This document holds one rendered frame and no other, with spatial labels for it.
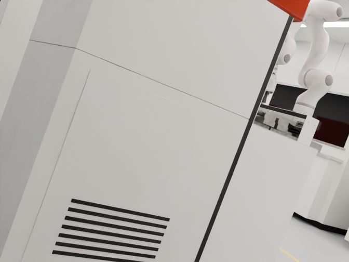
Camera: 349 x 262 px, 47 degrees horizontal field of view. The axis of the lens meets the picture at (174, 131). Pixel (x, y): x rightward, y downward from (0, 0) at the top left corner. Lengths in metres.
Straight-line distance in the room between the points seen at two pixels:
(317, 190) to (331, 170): 0.30
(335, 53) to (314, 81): 4.80
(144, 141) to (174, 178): 0.18
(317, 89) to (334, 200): 3.05
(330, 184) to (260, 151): 3.59
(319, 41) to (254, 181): 1.07
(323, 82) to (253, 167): 0.87
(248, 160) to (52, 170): 0.91
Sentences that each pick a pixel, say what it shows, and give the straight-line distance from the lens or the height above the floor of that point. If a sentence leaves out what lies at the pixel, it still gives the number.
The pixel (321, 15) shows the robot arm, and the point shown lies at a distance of 2.55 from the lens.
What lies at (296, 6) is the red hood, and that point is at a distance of 1.58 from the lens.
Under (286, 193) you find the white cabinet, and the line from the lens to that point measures 2.02.
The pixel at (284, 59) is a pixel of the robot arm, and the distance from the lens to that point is 2.31.
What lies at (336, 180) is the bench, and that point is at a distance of 5.39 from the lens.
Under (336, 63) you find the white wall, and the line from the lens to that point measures 7.20.
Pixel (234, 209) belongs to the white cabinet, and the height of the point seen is 0.44.
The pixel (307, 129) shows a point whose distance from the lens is 2.09.
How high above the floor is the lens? 0.76
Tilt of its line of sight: 3 degrees down
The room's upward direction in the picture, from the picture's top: 21 degrees clockwise
